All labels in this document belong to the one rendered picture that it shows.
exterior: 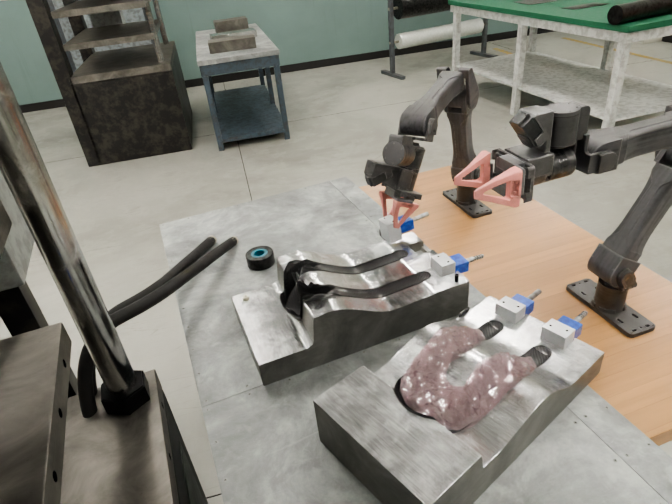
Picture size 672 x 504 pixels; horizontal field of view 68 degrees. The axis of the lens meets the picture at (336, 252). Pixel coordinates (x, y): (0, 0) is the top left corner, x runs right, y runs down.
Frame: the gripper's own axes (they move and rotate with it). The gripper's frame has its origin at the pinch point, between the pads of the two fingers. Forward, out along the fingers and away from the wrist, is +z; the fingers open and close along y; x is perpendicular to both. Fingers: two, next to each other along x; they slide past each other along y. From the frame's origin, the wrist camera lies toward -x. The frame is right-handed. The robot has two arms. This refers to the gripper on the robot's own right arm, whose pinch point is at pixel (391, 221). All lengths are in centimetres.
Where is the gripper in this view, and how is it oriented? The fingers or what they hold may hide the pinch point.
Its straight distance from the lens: 129.1
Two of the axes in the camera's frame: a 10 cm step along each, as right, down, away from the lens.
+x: 8.9, 0.9, 4.4
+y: 3.8, 3.9, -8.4
